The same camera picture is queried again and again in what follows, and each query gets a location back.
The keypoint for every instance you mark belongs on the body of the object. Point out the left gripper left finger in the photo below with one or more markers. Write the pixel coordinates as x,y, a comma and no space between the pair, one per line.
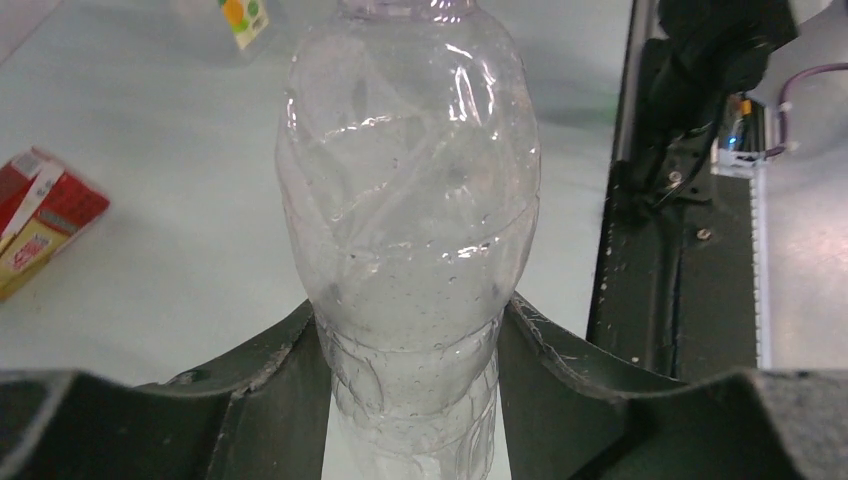
259,411

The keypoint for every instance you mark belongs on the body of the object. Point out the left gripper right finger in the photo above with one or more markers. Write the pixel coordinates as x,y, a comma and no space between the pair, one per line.
573,411

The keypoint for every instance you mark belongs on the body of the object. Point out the clear plastic bottle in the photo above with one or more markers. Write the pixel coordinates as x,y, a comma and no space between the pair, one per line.
409,161

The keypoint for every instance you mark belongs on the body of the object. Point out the orange red label bottle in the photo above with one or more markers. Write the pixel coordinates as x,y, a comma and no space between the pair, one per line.
45,205

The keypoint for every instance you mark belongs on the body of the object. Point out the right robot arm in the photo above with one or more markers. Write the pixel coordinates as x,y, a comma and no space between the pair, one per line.
717,48

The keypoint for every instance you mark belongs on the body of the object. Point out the clear bottle yellow label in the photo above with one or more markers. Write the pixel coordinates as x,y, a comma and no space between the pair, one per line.
247,19

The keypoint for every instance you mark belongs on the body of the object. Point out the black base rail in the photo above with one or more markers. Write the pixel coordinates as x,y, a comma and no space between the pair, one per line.
675,275

